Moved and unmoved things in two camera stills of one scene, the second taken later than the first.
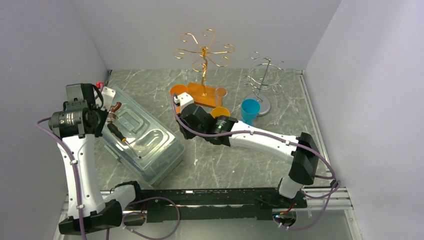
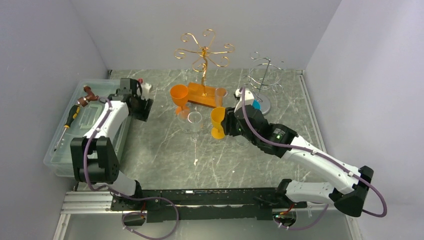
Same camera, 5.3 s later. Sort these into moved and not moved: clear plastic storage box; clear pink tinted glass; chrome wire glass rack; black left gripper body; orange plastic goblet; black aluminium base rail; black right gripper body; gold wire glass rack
Moved: black right gripper body; black left gripper body; clear plastic storage box
Not moved: orange plastic goblet; black aluminium base rail; clear pink tinted glass; gold wire glass rack; chrome wire glass rack
